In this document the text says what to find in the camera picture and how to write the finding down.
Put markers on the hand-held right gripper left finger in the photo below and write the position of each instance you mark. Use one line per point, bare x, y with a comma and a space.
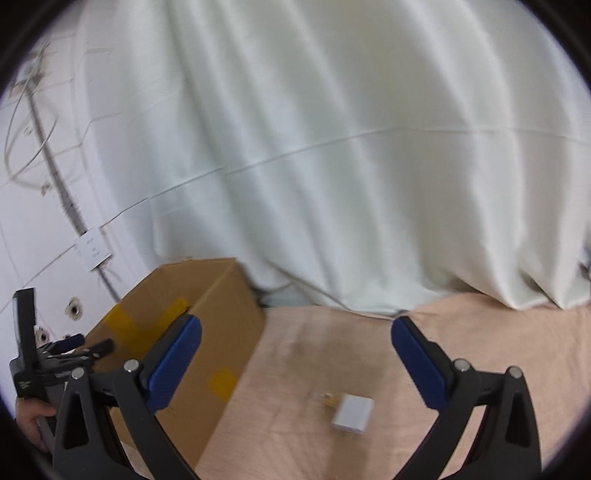
178, 357

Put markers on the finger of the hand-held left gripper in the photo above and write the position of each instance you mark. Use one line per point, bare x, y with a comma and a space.
94, 349
64, 344

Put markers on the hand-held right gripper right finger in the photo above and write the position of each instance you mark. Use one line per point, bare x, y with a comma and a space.
418, 364

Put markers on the brown cardboard box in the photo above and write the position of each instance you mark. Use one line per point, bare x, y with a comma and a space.
231, 314

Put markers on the white charger plug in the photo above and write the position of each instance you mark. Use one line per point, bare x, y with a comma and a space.
353, 412

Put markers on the person's left hand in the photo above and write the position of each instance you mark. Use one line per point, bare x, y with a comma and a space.
30, 415

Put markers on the beige blanket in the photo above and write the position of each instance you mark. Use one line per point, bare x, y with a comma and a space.
323, 350

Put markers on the white curtain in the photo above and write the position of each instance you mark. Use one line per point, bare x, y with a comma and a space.
323, 138

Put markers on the white wall socket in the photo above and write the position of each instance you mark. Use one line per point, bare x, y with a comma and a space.
92, 247

